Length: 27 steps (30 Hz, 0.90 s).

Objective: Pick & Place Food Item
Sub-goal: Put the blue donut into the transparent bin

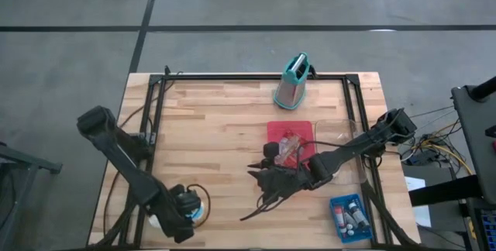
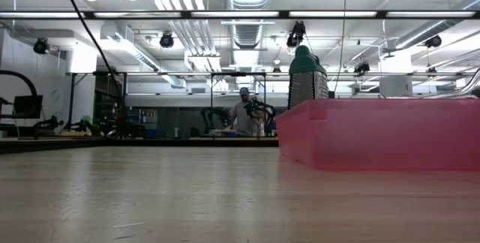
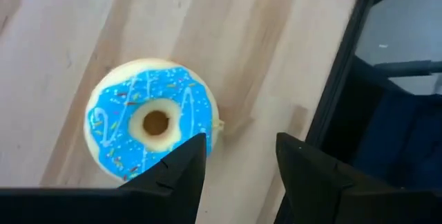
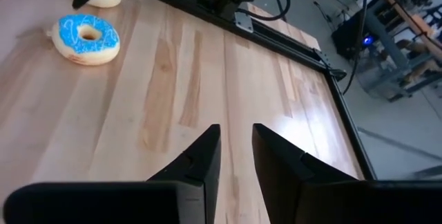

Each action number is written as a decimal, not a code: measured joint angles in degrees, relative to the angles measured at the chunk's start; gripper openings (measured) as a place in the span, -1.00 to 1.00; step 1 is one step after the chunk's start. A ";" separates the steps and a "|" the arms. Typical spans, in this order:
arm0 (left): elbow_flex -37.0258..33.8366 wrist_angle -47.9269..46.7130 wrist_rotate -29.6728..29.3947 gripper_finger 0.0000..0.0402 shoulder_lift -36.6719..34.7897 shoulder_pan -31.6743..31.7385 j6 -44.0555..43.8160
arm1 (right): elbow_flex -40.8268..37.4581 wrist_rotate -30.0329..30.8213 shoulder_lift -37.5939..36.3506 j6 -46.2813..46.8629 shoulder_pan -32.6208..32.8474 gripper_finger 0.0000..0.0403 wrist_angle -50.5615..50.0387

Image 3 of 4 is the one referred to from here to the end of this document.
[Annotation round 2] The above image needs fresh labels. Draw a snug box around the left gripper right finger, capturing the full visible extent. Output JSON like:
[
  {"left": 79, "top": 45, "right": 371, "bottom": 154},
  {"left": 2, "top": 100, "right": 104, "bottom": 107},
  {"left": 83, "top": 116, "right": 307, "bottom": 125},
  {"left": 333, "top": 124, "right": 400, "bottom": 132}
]
[{"left": 274, "top": 132, "right": 405, "bottom": 224}]

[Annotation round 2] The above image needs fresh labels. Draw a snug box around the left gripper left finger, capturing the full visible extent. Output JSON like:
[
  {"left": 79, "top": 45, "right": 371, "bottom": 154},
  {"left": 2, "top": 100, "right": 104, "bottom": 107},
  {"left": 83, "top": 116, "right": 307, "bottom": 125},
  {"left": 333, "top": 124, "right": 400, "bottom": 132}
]
[{"left": 117, "top": 133, "right": 208, "bottom": 224}]

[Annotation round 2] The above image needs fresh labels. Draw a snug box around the blue frosted toy donut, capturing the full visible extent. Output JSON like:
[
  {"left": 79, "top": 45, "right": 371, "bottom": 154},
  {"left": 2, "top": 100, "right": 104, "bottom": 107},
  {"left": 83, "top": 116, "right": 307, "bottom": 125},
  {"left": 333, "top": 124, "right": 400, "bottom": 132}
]
[{"left": 84, "top": 57, "right": 225, "bottom": 183}]

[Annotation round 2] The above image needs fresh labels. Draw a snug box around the dark blue chair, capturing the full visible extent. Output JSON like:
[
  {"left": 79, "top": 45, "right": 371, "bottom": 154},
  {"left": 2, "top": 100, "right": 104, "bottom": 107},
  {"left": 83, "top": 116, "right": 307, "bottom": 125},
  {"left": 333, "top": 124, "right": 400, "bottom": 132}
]
[{"left": 320, "top": 56, "right": 442, "bottom": 192}]

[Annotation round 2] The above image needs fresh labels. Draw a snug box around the black table frame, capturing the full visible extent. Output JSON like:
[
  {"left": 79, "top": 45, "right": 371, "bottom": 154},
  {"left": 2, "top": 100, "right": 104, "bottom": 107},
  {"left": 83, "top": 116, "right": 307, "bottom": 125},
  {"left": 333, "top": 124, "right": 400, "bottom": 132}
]
[{"left": 305, "top": 0, "right": 425, "bottom": 145}]

